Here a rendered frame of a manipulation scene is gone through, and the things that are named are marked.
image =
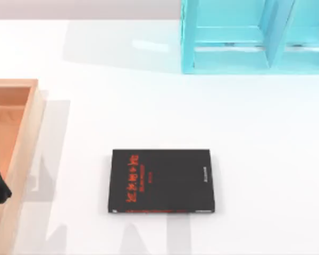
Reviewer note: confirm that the light blue rack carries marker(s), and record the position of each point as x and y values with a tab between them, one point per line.
236	37

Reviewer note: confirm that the black book with red lettering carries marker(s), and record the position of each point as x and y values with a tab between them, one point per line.
162	180

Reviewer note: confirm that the shallow salmon-coloured box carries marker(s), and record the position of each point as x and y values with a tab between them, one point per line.
13	148

